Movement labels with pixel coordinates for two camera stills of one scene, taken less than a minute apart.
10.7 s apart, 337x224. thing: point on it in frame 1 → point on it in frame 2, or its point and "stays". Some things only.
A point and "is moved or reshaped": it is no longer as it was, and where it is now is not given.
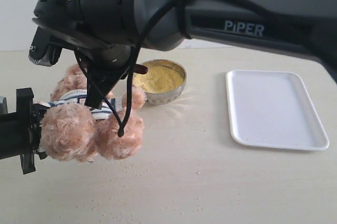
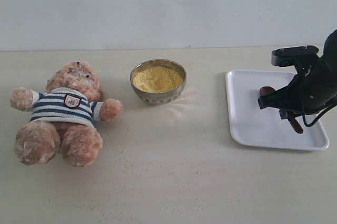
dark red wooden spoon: [140, 69] → [268, 90]
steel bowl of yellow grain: [164, 83] stays
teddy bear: [71, 131] is moved or reshaped
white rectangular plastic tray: [274, 109] stays
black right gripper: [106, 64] → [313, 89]
